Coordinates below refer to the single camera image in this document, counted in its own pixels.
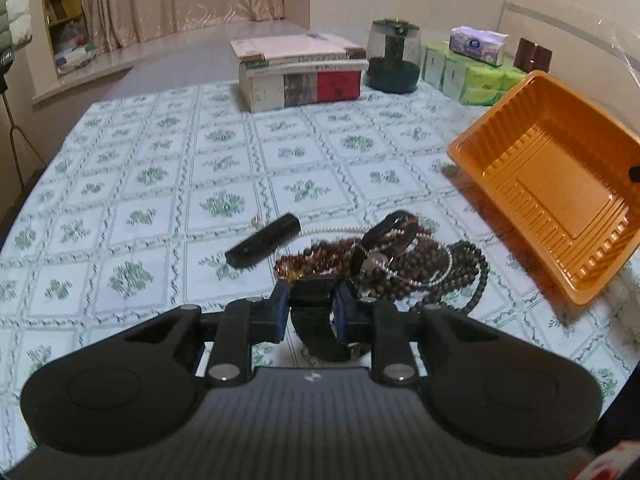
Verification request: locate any yellow shelf with items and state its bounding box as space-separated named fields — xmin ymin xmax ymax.
xmin=42 ymin=0 xmax=98 ymax=78

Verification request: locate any stack of books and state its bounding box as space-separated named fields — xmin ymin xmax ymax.
xmin=230 ymin=32 xmax=369 ymax=113

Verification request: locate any dark brown container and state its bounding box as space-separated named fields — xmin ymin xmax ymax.
xmin=513 ymin=38 xmax=552 ymax=73

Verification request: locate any long dark bead necklace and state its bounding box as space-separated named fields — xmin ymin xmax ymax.
xmin=380 ymin=231 xmax=492 ymax=313

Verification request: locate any white puffer jacket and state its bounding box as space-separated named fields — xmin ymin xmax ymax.
xmin=4 ymin=0 xmax=32 ymax=50

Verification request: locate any orange plastic tray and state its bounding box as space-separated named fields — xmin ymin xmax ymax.
xmin=447 ymin=70 xmax=639 ymax=307

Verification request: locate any black bangle bracelet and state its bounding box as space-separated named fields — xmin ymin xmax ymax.
xmin=349 ymin=209 xmax=421 ymax=273

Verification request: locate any purple tissue pack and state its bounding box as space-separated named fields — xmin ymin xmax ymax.
xmin=449 ymin=26 xmax=509 ymax=67

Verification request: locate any green floral tablecloth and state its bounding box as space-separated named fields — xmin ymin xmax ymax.
xmin=1 ymin=82 xmax=639 ymax=468

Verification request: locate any black smart watch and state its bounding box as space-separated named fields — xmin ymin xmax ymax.
xmin=288 ymin=274 xmax=357 ymax=363

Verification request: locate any reddish brown bead bracelet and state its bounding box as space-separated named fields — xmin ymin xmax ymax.
xmin=273 ymin=238 xmax=362 ymax=281

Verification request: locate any green tissue pack bundle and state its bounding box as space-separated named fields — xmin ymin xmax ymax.
xmin=421 ymin=42 xmax=526 ymax=106

